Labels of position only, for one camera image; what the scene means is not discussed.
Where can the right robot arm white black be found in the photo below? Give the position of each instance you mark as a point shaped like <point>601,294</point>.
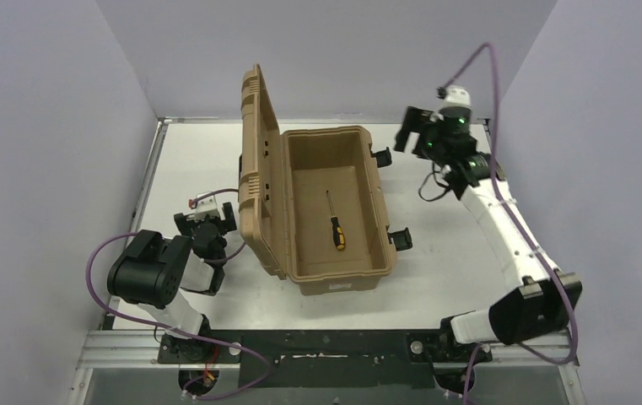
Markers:
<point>540,298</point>

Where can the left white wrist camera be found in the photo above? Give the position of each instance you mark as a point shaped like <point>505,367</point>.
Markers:
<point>203,206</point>

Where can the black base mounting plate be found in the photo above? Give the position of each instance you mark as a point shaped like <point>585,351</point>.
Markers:
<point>317,358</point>

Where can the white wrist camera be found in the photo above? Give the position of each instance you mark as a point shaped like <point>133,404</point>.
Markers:
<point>203,206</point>
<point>454,96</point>

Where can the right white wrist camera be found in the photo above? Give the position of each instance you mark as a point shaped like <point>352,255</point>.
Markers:
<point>454,96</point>

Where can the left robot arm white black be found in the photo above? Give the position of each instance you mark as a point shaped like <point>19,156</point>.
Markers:
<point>154,272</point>

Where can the yellow black handled screwdriver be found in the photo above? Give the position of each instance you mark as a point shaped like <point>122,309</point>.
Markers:
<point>337,230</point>

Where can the aluminium frame rail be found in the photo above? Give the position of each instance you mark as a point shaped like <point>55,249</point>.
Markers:
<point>137,349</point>

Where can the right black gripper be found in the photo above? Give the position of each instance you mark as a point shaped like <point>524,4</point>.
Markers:
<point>418,121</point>

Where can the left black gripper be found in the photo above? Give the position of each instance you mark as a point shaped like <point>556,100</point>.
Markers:
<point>203,220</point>

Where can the tan plastic toolbox bin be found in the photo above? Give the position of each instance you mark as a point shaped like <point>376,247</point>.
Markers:
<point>284,217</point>

